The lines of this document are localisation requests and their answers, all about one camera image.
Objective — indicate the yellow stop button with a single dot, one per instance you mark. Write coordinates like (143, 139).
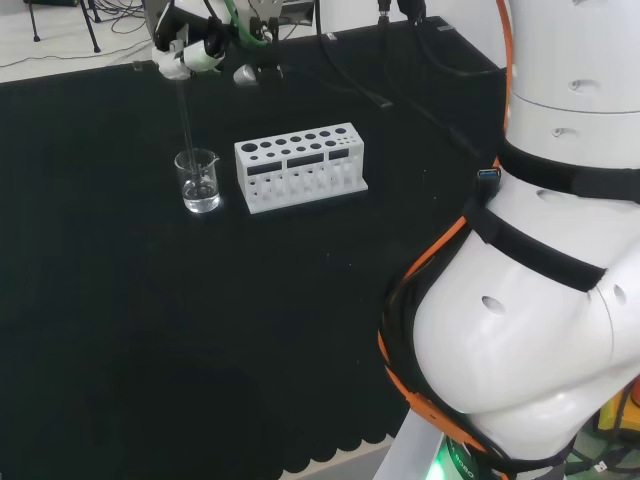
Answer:
(612, 415)

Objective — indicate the clear tape strip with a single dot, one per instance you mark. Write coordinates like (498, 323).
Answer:
(445, 29)
(137, 66)

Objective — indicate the clear glass rod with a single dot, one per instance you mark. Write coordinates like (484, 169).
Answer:
(187, 125)

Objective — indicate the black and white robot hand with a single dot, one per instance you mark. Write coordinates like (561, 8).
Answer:
(182, 30)

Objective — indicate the blue usb plug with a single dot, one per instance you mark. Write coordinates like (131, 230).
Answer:
(490, 175)

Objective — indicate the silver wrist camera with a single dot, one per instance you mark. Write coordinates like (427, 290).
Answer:
(246, 75)

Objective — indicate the black tripod leg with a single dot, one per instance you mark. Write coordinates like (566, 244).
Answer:
(91, 25)
(32, 20)

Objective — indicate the clear glass beaker with water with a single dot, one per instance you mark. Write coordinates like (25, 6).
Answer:
(200, 195)

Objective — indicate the black bench cloth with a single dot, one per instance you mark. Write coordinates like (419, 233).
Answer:
(200, 325)

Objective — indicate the white test tube rack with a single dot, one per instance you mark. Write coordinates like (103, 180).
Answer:
(280, 150)

